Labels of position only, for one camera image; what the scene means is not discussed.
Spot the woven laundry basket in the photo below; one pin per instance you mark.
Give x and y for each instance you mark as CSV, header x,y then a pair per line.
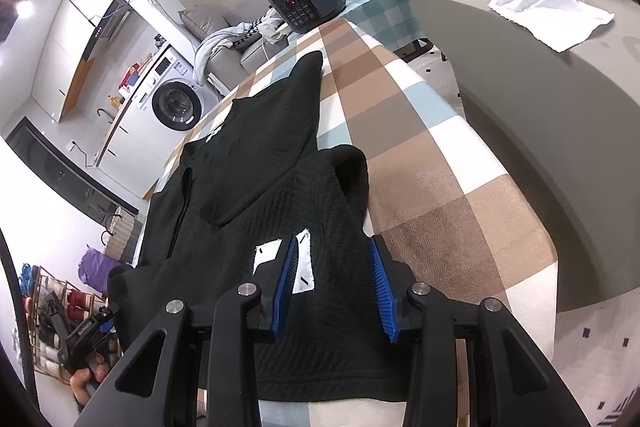
x,y
122,237

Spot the yellow bottle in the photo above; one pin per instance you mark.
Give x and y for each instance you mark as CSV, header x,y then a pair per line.
x,y
113,101

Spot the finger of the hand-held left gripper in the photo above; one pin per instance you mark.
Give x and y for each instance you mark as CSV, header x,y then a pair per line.
x,y
107,317

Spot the light grey blanket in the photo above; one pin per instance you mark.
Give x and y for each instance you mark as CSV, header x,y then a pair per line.
x,y
212,44

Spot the white wall outlet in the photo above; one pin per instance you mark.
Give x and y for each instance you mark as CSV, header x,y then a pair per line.
x,y
76,145

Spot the black kitchen faucet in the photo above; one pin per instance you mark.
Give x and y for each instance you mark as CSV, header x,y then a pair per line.
x,y
104,113

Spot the purple bag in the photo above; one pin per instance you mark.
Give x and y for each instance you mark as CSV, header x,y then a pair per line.
x,y
97,267

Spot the teal checkered table cover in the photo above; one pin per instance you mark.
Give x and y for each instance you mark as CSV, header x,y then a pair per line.
x,y
385,17

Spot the person's left hand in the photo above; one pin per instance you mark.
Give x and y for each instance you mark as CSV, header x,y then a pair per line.
x,y
82,384

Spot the black knit sweater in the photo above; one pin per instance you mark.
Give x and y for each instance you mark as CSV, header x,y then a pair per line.
x,y
280,187

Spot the range hood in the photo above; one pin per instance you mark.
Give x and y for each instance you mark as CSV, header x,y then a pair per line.
x,y
105,27

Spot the gold shoe rack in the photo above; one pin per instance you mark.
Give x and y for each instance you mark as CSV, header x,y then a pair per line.
x,y
47,279

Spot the white wall cabinet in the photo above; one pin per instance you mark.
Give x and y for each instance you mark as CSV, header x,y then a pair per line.
x,y
60,57

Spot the red box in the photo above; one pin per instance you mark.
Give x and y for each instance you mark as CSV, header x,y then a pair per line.
x,y
131,77

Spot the white kitchen base cabinet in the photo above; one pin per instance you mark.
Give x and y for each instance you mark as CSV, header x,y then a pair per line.
x,y
127,137

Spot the grey sofa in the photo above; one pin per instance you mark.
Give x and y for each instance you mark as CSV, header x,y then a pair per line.
x,y
225,62

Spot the brown checkered tablecloth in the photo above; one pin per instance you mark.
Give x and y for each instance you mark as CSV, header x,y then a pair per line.
x,y
450,187

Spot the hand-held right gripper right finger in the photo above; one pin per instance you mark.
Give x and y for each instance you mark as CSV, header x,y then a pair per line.
x,y
382,292

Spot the light grey garment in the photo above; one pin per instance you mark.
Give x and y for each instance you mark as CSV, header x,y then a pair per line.
x,y
270,27

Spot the white towel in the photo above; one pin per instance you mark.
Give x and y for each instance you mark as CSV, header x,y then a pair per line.
x,y
545,7

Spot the white washing machine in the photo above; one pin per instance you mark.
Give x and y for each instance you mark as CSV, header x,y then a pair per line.
x,y
175,107

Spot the round ceiling light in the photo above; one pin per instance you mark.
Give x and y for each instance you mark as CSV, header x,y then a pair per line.
x,y
25,8

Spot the grey pillow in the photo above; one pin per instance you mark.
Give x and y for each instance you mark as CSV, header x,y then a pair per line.
x,y
205,21

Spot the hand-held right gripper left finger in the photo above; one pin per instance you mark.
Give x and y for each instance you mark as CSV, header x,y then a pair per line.
x,y
287,287

